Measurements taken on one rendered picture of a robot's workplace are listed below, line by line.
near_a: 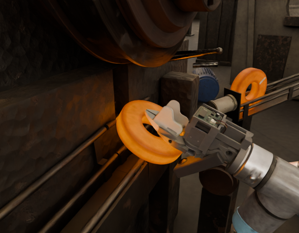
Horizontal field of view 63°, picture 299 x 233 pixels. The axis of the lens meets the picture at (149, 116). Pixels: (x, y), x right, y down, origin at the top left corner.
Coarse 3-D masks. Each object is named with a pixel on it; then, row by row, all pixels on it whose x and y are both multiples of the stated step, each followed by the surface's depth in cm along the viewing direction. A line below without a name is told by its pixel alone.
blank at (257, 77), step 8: (240, 72) 84; (248, 72) 82; (256, 72) 84; (240, 80) 82; (248, 80) 83; (256, 80) 86; (264, 80) 88; (232, 88) 84; (240, 88) 83; (256, 88) 88; (264, 88) 89; (248, 96) 90; (256, 96) 89
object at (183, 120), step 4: (172, 100) 50; (168, 104) 51; (172, 104) 51; (176, 104) 50; (172, 108) 51; (176, 108) 51; (152, 112) 52; (156, 112) 53; (176, 112) 51; (180, 112) 51; (176, 116) 51; (180, 116) 51; (184, 116) 51; (176, 120) 52; (180, 120) 51; (184, 120) 51; (188, 120) 51; (184, 124) 51; (184, 128) 52
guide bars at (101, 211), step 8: (160, 136) 55; (144, 160) 47; (136, 168) 45; (128, 176) 43; (120, 184) 41; (112, 192) 40; (120, 192) 41; (112, 200) 39; (104, 208) 37; (96, 216) 36; (88, 224) 34; (96, 224) 37; (80, 232) 33; (88, 232) 34
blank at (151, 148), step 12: (132, 108) 51; (144, 108) 54; (156, 108) 56; (120, 120) 48; (132, 120) 49; (144, 120) 54; (120, 132) 48; (132, 132) 46; (144, 132) 48; (132, 144) 46; (144, 144) 45; (156, 144) 47; (168, 144) 49; (144, 156) 46; (156, 156) 46; (168, 156) 47
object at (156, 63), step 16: (64, 0) 29; (80, 0) 28; (96, 0) 27; (112, 0) 29; (80, 16) 30; (96, 16) 28; (112, 16) 30; (80, 32) 34; (96, 32) 33; (112, 32) 30; (128, 32) 34; (112, 48) 36; (128, 48) 34; (144, 48) 39; (160, 48) 44; (176, 48) 52; (144, 64) 40; (160, 64) 46
